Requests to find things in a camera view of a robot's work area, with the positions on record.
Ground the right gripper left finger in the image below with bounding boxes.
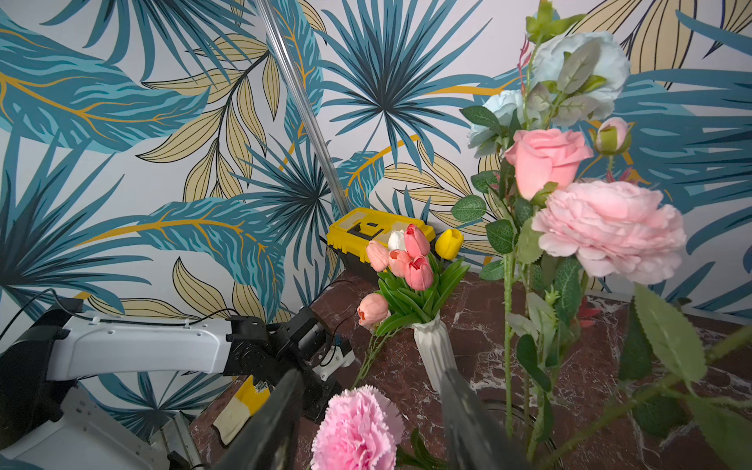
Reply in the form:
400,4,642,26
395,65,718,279
213,370,305,469

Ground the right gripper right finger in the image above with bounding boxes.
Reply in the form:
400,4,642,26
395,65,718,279
440,369,532,470

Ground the pink carnation flower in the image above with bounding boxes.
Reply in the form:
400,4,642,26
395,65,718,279
309,384,448,470

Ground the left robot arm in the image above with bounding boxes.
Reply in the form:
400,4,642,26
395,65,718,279
1,300,354,469

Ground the clear glass vase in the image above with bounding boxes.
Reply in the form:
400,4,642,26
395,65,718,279
482,399,557,469

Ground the white ribbed vase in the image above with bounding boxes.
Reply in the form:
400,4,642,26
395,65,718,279
411,316,457,394

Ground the yellow work glove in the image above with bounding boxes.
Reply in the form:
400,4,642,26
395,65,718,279
213,376,270,440

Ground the tulip bouquet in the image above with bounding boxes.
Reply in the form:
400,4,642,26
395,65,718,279
356,224,469,384

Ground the white rose stem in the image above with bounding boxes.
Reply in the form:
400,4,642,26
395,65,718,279
537,284,751,469

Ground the yellow black toolbox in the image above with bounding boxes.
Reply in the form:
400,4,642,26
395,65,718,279
326,208,436,286

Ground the tall pink white flower spray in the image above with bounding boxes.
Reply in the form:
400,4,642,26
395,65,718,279
452,1,687,459

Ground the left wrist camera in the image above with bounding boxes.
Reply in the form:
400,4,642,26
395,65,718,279
313,346,356,382

